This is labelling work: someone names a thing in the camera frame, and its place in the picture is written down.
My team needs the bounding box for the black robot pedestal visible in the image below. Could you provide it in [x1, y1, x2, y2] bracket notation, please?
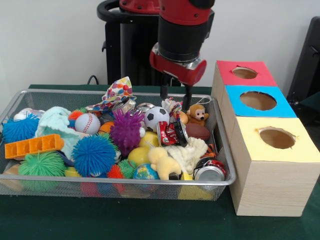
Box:
[96, 0, 189, 87]

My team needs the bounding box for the light teal cloth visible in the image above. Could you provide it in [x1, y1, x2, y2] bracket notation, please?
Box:
[34, 106, 83, 161]

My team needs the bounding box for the yellow plush animal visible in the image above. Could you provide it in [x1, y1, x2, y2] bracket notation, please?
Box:
[147, 147, 182, 181]

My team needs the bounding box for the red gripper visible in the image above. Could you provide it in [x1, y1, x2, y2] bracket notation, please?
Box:
[149, 43, 208, 113]

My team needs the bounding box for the colourful dotted cloth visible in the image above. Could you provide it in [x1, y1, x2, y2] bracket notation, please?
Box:
[85, 76, 138, 112]

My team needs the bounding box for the brown monkey plush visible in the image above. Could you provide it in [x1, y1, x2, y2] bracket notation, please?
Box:
[186, 103, 210, 127]

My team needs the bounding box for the crushed red soda can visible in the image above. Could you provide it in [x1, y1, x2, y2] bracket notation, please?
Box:
[156, 119, 190, 148]

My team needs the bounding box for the purple spiky ball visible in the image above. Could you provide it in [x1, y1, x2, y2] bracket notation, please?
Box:
[109, 108, 146, 157]

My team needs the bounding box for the small soccer ball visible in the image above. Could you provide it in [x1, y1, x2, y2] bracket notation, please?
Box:
[143, 106, 170, 133]

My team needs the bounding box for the black power cable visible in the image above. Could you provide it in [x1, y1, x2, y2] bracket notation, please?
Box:
[86, 74, 100, 85]

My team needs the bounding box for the dark green tablecloth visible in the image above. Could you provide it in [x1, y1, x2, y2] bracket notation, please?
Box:
[0, 84, 320, 240]
[299, 91, 320, 107]

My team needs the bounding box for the wooden box with three holes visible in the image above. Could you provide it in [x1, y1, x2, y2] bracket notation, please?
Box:
[211, 60, 320, 217]

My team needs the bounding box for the silver wire mesh bin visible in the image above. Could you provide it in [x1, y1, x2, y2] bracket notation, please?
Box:
[0, 89, 237, 201]

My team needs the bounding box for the orange toy brick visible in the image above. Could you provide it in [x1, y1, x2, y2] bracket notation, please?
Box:
[4, 134, 65, 160]

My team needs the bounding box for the blue stringy rubber ball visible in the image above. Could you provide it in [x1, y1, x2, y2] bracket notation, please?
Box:
[71, 134, 118, 177]

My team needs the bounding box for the white baseball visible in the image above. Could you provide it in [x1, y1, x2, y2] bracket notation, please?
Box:
[74, 112, 101, 134]

